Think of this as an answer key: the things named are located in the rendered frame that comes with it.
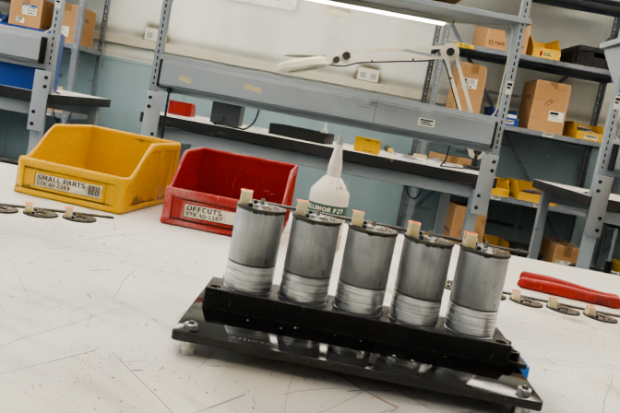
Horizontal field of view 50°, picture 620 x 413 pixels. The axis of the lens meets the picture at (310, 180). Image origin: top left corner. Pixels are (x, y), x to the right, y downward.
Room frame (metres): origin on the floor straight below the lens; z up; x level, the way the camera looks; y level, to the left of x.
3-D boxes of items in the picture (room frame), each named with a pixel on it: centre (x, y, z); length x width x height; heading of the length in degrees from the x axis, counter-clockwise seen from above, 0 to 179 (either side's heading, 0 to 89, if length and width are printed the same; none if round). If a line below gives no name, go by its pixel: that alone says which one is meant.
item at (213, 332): (0.31, -0.03, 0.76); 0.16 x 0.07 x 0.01; 89
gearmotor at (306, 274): (0.33, -0.01, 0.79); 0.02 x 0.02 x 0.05
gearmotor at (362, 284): (0.33, -0.04, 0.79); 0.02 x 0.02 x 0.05
